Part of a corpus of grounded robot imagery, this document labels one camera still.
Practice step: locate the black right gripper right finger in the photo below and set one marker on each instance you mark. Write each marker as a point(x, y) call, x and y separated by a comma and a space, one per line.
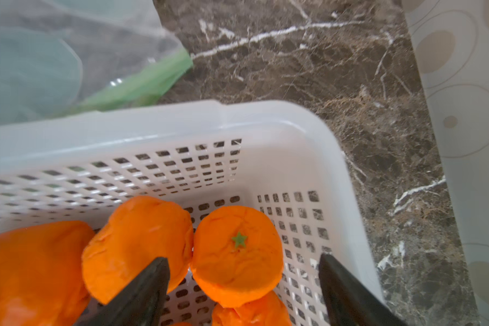
point(348, 301)

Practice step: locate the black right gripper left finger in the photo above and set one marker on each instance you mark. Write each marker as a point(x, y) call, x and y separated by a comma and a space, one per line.
point(141, 302)

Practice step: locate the orange fruit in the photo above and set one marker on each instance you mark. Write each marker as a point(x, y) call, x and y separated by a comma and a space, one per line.
point(267, 311)
point(139, 231)
point(237, 256)
point(40, 274)

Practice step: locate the white perforated plastic basket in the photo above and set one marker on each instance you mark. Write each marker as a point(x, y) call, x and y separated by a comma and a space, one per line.
point(273, 156)

